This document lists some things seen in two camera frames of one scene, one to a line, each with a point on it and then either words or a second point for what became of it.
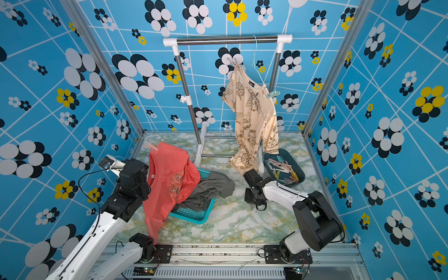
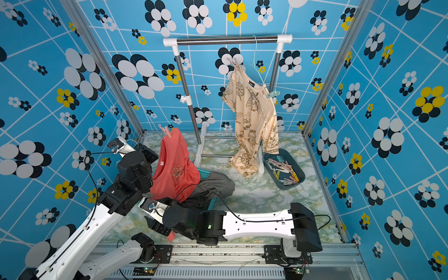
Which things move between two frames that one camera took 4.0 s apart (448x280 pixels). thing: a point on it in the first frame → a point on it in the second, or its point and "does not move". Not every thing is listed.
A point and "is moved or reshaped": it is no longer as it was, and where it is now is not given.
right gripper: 247,198 → 160,226
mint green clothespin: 273,94 does not move
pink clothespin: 234,63 does not move
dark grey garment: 216,184 does not move
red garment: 172,174 is moved or reshaped
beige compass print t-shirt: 255,119 does not move
